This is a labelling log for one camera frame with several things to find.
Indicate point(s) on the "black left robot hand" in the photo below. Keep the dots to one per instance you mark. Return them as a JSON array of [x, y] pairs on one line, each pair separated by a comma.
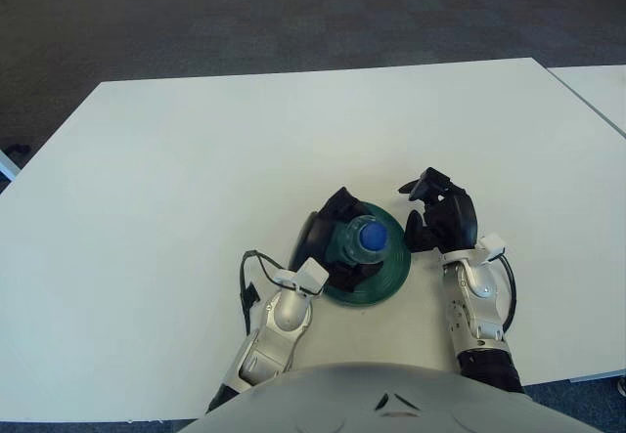
[[318, 232]]

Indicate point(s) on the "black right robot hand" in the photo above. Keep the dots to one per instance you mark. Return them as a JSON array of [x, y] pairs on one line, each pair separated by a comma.
[[455, 218]]

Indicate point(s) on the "clear bottle with blue cap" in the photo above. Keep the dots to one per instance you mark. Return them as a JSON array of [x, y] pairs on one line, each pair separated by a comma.
[[374, 237]]

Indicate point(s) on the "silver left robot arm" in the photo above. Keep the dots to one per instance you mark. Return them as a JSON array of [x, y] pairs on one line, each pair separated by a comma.
[[288, 311]]

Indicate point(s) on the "green round plate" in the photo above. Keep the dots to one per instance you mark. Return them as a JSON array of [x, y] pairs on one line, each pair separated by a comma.
[[391, 276]]

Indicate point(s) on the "white left wrist connector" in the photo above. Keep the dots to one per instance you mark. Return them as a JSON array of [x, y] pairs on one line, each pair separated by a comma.
[[310, 274]]

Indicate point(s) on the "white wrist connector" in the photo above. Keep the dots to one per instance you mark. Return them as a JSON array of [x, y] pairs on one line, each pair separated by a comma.
[[494, 245], [310, 274]]

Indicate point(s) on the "white right wrist connector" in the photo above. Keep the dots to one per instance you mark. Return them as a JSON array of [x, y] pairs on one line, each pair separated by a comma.
[[494, 245]]

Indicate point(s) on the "grey robot torso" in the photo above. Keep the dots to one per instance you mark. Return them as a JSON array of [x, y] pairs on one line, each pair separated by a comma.
[[391, 403]]

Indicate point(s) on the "white neighbouring table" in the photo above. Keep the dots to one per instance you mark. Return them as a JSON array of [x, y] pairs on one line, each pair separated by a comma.
[[601, 91]]

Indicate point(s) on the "grey caster wheel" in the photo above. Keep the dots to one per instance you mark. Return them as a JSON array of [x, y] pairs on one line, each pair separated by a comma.
[[622, 385]]

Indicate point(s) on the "white furniture edge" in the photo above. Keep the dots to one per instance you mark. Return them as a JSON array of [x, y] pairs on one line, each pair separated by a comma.
[[6, 164]]

